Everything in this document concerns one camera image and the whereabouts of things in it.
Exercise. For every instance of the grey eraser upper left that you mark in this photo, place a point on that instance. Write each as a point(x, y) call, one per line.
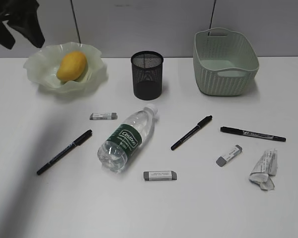
point(103, 116)

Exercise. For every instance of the waste paper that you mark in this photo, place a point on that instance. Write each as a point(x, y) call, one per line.
point(264, 169)

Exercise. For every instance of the grey eraser right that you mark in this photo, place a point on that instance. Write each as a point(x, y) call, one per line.
point(232, 153)

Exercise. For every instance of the black marker pen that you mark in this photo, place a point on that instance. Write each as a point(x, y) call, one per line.
point(199, 126)
point(80, 140)
point(241, 132)

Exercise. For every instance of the green plastic woven basket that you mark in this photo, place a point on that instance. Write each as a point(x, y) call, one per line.
point(224, 62)

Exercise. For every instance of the black mesh pen holder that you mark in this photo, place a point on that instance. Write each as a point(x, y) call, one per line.
point(147, 74)

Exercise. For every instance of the pale green wavy plate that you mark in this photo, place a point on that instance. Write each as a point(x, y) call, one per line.
point(42, 67)

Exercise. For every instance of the yellow mango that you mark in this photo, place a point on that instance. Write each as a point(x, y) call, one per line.
point(72, 66)

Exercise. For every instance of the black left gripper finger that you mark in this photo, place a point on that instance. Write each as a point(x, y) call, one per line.
point(23, 19)
point(6, 38)

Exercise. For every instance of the grey eraser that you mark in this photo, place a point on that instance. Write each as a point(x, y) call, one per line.
point(103, 116)
point(232, 153)
point(159, 175)

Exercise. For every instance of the clear water bottle green label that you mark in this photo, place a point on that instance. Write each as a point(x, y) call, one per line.
point(120, 146)

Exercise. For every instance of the grey eraser bottom middle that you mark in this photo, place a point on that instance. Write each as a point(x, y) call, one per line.
point(159, 175)

